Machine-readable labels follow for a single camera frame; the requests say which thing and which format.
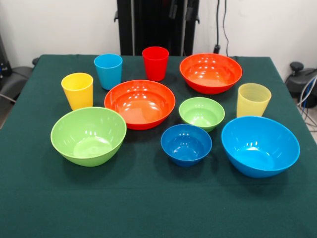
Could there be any dark green tablecloth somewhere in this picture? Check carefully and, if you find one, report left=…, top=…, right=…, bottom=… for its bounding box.
left=0, top=54, right=317, bottom=238

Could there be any large green bowl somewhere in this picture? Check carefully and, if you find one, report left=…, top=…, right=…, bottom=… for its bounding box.
left=50, top=107, right=127, bottom=167

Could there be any light blue cup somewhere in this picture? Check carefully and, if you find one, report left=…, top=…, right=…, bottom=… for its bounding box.
left=94, top=53, right=123, bottom=91

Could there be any black chair base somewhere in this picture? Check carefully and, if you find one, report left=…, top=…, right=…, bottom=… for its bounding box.
left=284, top=61, right=317, bottom=109

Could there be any translucent yellow cup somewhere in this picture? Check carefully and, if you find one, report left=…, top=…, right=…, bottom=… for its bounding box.
left=236, top=83, right=272, bottom=119

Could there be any orange bowl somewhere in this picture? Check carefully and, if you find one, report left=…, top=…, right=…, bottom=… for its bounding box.
left=104, top=79, right=176, bottom=130
left=179, top=53, right=243, bottom=95

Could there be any black chair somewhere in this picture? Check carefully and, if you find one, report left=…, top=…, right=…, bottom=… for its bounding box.
left=0, top=57, right=40, bottom=104

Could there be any small green bowl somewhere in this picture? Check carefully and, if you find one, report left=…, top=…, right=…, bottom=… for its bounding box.
left=178, top=97, right=225, bottom=133

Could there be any floor cable bundle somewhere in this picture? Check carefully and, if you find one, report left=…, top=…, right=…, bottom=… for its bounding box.
left=297, top=74, right=317, bottom=131

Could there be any red cup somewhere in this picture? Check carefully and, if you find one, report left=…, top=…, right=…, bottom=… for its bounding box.
left=142, top=46, right=170, bottom=82

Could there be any small dark blue bowl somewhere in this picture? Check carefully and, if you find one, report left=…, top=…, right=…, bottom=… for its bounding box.
left=160, top=124, right=212, bottom=168

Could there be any opaque yellow cup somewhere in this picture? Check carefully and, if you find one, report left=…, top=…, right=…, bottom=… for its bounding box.
left=61, top=72, right=94, bottom=111

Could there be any black wall cable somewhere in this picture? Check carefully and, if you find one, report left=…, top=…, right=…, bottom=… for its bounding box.
left=213, top=0, right=230, bottom=57

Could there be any large light blue bowl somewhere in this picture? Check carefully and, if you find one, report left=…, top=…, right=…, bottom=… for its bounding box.
left=221, top=116, right=301, bottom=179

